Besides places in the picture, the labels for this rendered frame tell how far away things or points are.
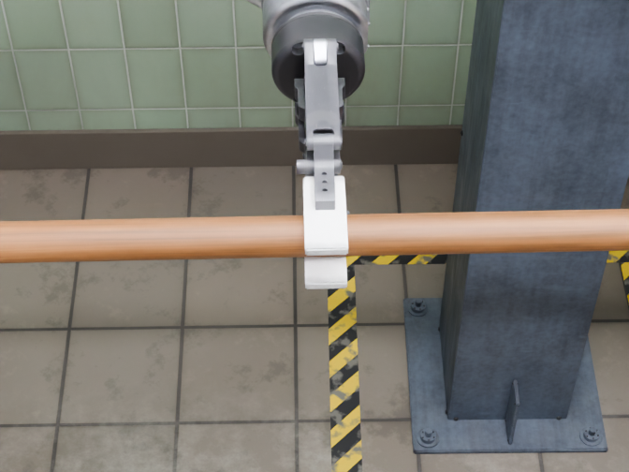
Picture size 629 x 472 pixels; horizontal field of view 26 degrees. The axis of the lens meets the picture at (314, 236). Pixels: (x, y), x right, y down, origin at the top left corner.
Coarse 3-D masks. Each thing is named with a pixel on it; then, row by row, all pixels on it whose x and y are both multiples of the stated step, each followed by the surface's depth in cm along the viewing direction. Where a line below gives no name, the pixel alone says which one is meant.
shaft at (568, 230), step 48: (0, 240) 96; (48, 240) 96; (96, 240) 96; (144, 240) 96; (192, 240) 96; (240, 240) 96; (288, 240) 96; (384, 240) 97; (432, 240) 97; (480, 240) 97; (528, 240) 97; (576, 240) 97; (624, 240) 97
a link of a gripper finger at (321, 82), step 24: (312, 48) 101; (336, 48) 102; (312, 72) 101; (336, 72) 101; (312, 96) 99; (336, 96) 99; (312, 120) 98; (336, 120) 98; (312, 144) 97; (336, 144) 97
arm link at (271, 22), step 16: (272, 0) 110; (288, 0) 109; (304, 0) 108; (320, 0) 108; (336, 0) 108; (352, 0) 109; (368, 0) 113; (272, 16) 110; (288, 16) 109; (352, 16) 110; (368, 16) 113; (272, 32) 111
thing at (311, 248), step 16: (336, 176) 99; (304, 192) 98; (336, 192) 98; (304, 208) 97; (336, 208) 97; (304, 224) 96; (320, 224) 96; (336, 224) 96; (304, 240) 95; (320, 240) 95; (336, 240) 95
